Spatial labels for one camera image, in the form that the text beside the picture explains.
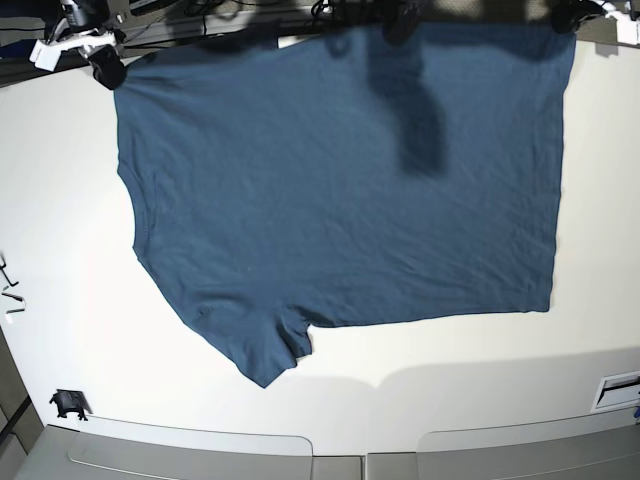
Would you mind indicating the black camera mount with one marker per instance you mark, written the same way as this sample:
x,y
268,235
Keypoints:
x,y
402,18

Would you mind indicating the grey chair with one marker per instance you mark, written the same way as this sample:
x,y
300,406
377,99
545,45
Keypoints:
x,y
66,454
599,446

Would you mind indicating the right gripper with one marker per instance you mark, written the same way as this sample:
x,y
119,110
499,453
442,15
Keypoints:
x,y
107,67

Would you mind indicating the white label plate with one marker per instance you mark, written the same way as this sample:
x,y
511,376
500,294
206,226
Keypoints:
x,y
617,392

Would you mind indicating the blue T-shirt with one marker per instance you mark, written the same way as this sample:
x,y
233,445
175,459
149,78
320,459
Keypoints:
x,y
344,181

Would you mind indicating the grey chair left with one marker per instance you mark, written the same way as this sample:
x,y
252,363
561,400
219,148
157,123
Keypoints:
x,y
66,454

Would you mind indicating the black clamp bracket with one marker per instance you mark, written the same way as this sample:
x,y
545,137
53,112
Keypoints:
x,y
71,402

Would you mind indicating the metal hex keys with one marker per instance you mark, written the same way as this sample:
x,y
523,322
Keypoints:
x,y
16,303

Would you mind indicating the grey chair right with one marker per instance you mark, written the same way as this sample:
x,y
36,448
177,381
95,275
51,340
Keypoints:
x,y
599,446

